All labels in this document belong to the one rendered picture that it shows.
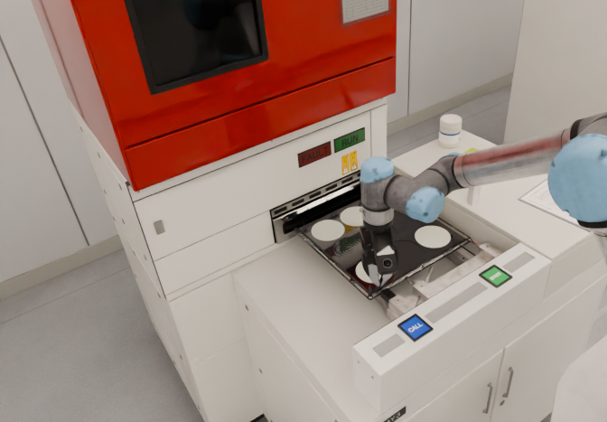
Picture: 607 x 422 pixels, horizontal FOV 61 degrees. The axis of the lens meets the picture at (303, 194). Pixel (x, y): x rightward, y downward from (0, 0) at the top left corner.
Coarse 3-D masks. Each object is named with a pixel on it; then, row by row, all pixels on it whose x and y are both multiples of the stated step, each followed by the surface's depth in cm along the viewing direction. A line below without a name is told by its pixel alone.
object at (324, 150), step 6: (312, 150) 151; (318, 150) 152; (324, 150) 153; (330, 150) 155; (300, 156) 149; (306, 156) 151; (312, 156) 152; (318, 156) 153; (300, 162) 150; (306, 162) 151
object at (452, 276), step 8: (480, 256) 142; (464, 264) 140; (472, 264) 139; (480, 264) 139; (448, 272) 138; (456, 272) 137; (464, 272) 137; (440, 280) 135; (448, 280) 135; (456, 280) 135; (440, 288) 133; (408, 296) 132; (392, 312) 128; (392, 320) 128
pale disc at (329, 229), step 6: (318, 222) 157; (324, 222) 157; (330, 222) 157; (336, 222) 157; (312, 228) 155; (318, 228) 155; (324, 228) 155; (330, 228) 155; (336, 228) 154; (342, 228) 154; (318, 234) 153; (324, 234) 152; (330, 234) 152; (336, 234) 152
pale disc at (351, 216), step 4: (348, 208) 162; (352, 208) 162; (356, 208) 162; (344, 212) 160; (348, 212) 160; (352, 212) 160; (356, 212) 160; (360, 212) 160; (344, 216) 159; (348, 216) 159; (352, 216) 158; (356, 216) 158; (360, 216) 158; (344, 220) 157; (348, 220) 157; (352, 220) 157; (356, 220) 156; (360, 220) 156; (348, 224) 155; (352, 224) 155; (356, 224) 155; (360, 224) 155
